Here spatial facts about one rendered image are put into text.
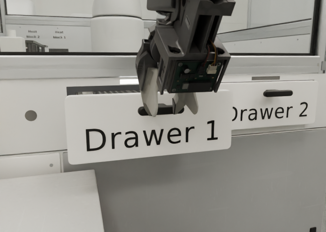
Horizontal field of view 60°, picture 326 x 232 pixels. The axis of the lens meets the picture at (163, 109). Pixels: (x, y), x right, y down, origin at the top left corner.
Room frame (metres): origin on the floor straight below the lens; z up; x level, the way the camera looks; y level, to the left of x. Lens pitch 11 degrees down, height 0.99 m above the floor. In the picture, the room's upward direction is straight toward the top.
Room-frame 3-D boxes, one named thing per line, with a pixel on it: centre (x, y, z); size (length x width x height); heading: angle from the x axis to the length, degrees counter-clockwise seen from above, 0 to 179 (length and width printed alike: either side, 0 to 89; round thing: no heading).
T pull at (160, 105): (0.45, 0.01, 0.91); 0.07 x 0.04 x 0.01; 107
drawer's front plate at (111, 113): (0.47, 0.01, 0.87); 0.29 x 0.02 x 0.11; 107
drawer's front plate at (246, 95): (0.68, -0.25, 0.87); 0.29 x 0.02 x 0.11; 107
